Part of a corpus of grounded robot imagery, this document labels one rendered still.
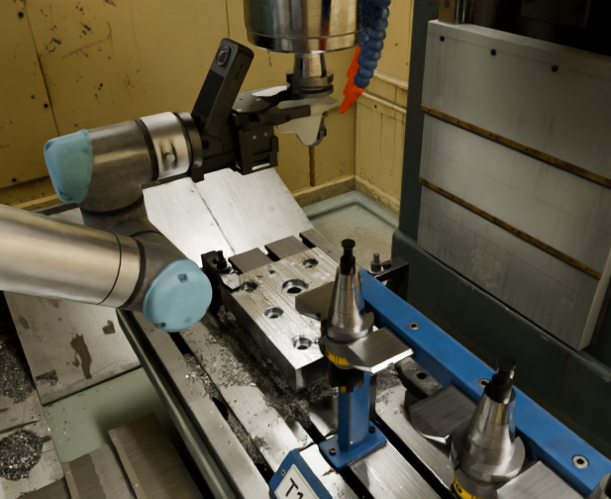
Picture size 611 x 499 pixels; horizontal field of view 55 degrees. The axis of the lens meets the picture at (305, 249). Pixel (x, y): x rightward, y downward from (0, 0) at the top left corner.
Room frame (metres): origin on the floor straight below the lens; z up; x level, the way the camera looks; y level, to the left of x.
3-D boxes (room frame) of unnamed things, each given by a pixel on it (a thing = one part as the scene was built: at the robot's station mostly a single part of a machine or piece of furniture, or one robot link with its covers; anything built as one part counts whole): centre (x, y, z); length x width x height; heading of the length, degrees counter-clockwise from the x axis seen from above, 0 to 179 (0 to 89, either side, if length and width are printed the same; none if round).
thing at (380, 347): (0.49, -0.08, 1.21); 0.07 x 0.05 x 0.01; 121
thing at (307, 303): (0.58, -0.02, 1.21); 0.07 x 0.05 x 0.01; 121
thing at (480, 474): (0.35, -0.16, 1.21); 0.06 x 0.06 x 0.03
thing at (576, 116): (1.00, -0.39, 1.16); 0.48 x 0.05 x 0.51; 31
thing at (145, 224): (0.62, 0.22, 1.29); 0.11 x 0.08 x 0.11; 35
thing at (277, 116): (0.72, 0.03, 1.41); 0.09 x 0.05 x 0.02; 108
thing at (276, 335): (0.88, 0.00, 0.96); 0.29 x 0.23 x 0.05; 31
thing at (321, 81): (0.78, -0.01, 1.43); 0.06 x 0.06 x 0.03
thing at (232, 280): (0.97, 0.17, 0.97); 0.13 x 0.03 x 0.15; 31
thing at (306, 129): (0.74, -0.01, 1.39); 0.09 x 0.03 x 0.06; 108
